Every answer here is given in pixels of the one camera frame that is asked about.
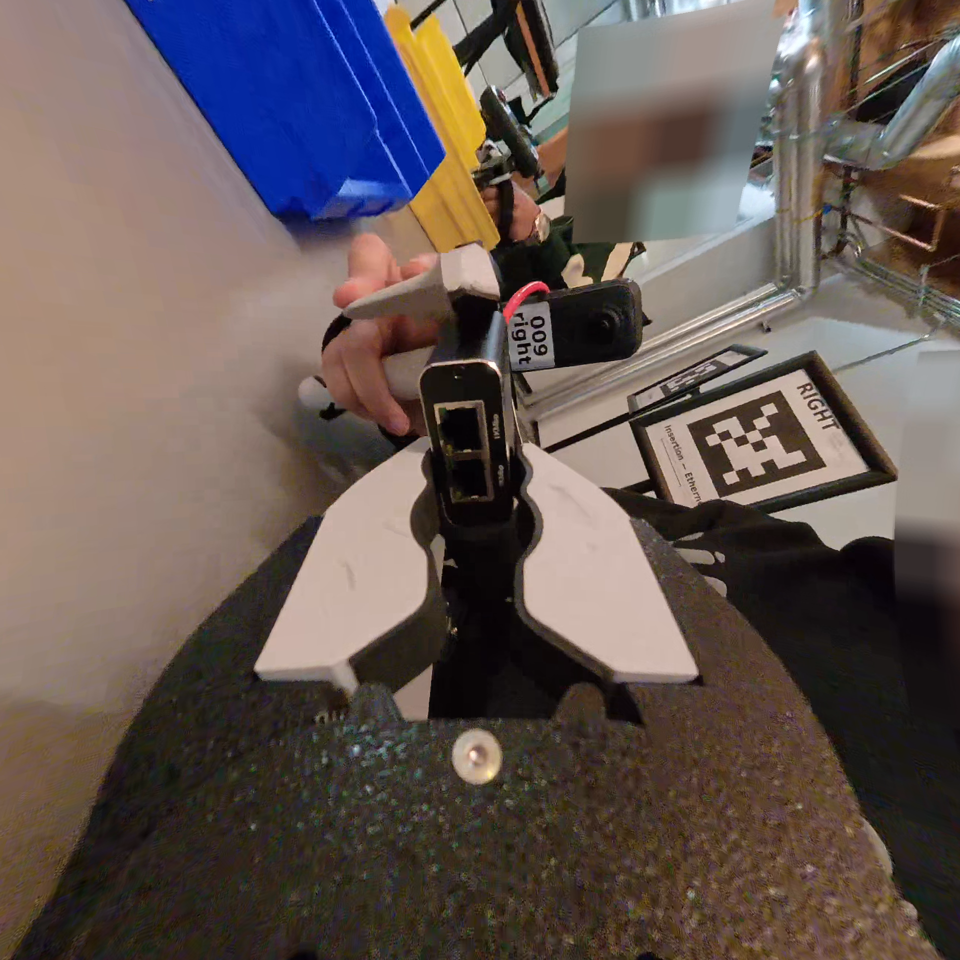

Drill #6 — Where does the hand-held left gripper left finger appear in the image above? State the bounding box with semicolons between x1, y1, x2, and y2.
253;437;451;695

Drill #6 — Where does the person's black clothing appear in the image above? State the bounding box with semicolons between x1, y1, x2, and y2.
600;487;960;946

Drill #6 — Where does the grey desk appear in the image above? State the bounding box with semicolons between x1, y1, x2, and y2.
0;0;519;924

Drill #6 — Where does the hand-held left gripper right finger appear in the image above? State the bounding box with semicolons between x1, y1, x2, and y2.
513;442;702;687

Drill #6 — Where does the silver metal pipe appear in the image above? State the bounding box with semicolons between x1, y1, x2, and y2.
525;0;960;410

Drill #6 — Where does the black network switch box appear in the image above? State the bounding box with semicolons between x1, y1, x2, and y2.
418;300;524;528

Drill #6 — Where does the person's right hand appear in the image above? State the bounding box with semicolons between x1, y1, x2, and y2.
321;232;453;436

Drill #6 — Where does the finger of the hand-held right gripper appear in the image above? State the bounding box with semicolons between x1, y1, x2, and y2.
342;246;502;322

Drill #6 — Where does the printed paper sign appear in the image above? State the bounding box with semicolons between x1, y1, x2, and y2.
628;351;900;513

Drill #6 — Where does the red ethernet cable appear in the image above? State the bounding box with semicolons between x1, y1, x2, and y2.
504;281;551;325

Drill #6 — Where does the black framed marker sign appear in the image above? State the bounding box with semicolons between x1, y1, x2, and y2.
627;345;769;415

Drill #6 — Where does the yellow plastic bin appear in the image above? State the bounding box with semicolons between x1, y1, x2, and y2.
384;7;502;252

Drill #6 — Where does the blue plastic bin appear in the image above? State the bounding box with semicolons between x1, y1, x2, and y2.
123;0;447;224

